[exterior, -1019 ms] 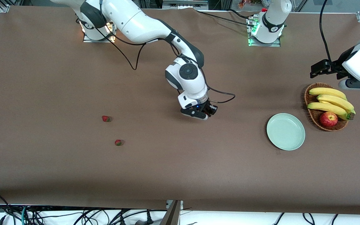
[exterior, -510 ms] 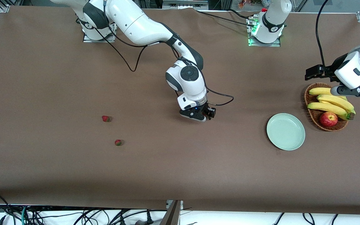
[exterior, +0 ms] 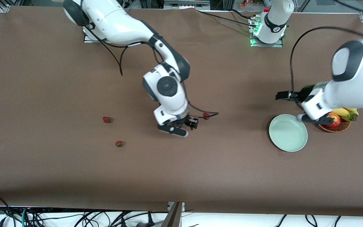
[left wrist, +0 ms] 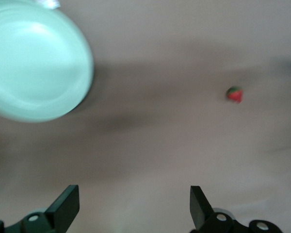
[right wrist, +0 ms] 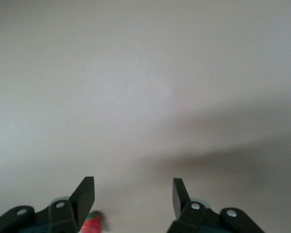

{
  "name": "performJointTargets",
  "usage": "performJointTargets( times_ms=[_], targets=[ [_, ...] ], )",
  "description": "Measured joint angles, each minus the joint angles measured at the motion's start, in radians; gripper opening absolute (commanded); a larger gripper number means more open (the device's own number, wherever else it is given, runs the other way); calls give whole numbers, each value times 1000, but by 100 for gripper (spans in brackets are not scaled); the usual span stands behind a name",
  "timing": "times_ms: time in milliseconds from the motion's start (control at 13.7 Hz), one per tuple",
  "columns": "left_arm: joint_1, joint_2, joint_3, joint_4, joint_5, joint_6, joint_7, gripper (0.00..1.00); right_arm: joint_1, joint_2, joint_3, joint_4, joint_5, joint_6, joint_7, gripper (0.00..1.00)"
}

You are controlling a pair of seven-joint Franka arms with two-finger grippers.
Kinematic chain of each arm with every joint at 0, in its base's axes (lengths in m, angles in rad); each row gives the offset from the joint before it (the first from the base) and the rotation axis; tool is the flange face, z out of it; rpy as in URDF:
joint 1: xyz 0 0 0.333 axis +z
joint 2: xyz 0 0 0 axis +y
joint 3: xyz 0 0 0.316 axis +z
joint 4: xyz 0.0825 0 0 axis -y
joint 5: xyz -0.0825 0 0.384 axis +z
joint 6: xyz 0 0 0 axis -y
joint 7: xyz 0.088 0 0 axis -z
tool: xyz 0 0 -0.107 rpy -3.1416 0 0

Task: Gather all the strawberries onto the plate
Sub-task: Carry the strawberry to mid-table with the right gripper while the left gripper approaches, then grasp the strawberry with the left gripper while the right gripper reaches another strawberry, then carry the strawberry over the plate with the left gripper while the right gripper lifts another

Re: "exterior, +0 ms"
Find brown wicker basket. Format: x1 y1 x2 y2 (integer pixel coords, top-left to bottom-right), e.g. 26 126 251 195
317 120 352 133

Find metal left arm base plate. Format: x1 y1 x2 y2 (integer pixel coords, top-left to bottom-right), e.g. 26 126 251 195
250 16 284 48

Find colourful toy pile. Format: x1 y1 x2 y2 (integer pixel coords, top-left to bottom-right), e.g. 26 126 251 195
240 0 265 9

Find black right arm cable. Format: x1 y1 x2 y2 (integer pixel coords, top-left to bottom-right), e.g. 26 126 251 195
85 24 219 120

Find long black base cable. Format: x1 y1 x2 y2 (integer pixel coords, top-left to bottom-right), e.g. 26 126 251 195
197 10 257 27

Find brown support beam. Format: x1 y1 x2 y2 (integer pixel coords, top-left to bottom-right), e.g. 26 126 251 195
161 202 185 227

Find short black base cable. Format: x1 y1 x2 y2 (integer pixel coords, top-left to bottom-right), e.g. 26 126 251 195
230 9 253 19

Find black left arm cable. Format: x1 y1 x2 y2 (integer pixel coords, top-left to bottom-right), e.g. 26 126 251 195
290 26 363 93

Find brown table cover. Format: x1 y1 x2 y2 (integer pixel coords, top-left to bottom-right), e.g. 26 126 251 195
0 6 363 218

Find grey equipment box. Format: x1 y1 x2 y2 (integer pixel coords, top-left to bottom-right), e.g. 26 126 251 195
164 0 210 10

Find red apple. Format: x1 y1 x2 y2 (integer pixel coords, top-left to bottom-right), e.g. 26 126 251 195
325 113 341 128

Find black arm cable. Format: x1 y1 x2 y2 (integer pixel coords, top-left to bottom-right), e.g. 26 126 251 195
85 24 219 120
290 26 363 93

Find pale green plate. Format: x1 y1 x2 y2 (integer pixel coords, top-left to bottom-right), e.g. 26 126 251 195
269 114 308 152

